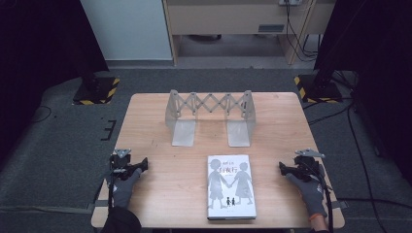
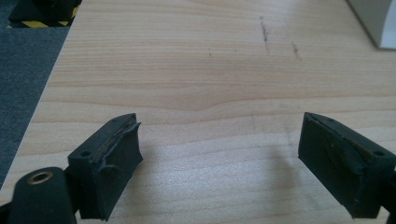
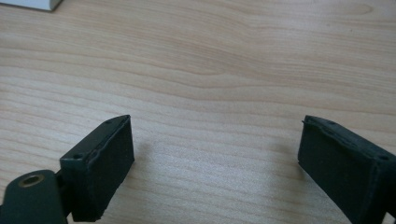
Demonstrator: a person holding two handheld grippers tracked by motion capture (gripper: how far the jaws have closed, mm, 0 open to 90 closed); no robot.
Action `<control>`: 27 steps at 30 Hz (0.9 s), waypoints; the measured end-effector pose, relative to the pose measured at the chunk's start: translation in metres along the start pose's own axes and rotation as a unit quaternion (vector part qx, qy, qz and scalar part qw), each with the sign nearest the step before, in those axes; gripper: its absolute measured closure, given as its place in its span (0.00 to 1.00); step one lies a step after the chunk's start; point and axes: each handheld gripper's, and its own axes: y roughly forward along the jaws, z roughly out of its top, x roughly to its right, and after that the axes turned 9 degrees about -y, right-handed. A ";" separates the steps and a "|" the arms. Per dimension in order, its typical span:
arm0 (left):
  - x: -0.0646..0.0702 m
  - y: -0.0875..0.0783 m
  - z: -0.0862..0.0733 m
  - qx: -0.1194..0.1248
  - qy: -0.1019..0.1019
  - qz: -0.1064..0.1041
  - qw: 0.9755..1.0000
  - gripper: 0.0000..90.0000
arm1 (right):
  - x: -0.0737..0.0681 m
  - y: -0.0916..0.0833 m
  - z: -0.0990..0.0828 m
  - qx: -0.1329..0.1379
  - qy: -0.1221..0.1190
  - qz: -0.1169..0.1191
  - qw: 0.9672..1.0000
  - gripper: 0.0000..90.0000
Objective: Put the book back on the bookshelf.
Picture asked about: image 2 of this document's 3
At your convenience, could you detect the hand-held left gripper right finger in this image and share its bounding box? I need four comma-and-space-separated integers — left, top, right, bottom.
297, 111, 396, 219

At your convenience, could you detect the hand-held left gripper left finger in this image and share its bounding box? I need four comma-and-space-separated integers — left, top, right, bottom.
67, 112, 144, 222

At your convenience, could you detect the white box corner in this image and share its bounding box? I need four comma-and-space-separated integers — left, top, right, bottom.
346, 0, 396, 50

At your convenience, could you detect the black base with yellow stripes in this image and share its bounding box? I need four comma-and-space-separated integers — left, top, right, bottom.
7, 0, 83, 29

